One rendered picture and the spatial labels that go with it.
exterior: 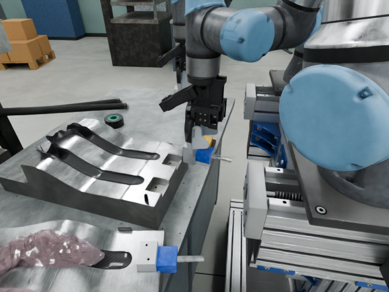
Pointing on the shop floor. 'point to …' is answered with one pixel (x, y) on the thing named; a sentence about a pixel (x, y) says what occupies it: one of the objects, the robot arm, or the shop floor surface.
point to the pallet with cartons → (25, 44)
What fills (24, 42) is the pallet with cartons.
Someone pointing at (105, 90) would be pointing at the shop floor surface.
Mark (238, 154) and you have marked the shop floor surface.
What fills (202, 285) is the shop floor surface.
